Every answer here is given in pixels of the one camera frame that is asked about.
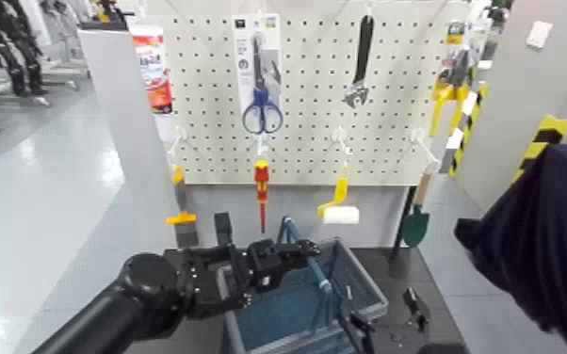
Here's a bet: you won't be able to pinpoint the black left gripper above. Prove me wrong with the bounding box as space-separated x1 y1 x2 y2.
163 212 322 320

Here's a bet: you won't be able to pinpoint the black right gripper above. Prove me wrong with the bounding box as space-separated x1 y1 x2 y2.
337 286 469 354

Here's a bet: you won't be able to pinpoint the blue grey plastic crate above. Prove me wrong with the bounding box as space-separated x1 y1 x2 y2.
216 236 390 354

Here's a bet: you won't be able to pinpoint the red yellow screwdriver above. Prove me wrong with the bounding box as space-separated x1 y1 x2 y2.
253 158 270 234

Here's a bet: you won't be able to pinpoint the grey scraper with yellow guard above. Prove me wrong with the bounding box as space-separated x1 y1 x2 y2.
165 165 201 249

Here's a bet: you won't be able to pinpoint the white perforated pegboard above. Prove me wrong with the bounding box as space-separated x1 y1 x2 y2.
160 11 472 187

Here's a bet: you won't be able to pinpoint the person in dark navy clothing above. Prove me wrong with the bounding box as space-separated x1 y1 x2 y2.
453 143 567 354

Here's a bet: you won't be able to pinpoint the red white product package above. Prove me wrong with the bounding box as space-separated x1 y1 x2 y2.
129 24 174 116

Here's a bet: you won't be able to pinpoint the yellow black striped corner guard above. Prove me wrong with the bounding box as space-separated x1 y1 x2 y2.
510 114 567 185

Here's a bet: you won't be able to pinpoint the black humanoid robot on stand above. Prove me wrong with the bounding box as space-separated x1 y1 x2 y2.
0 0 50 99

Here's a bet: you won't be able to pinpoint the yellow-handled white paint roller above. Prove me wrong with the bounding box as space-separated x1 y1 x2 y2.
316 163 361 227

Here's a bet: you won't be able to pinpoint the green trowel with wooden handle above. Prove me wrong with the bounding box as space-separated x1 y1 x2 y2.
401 165 437 249

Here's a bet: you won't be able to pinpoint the blue-handled scissors in package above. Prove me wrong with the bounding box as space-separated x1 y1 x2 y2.
231 13 284 137

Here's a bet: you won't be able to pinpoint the yellow black striped post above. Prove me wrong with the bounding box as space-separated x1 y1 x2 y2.
447 81 490 180

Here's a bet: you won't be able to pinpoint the black-handled adjustable wrench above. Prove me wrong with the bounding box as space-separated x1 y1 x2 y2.
342 14 375 110

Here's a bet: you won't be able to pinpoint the yellow-handled pliers on card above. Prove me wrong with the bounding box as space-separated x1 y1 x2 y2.
428 19 483 139

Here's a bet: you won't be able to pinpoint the white wall switch plate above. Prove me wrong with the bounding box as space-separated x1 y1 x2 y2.
526 20 555 51

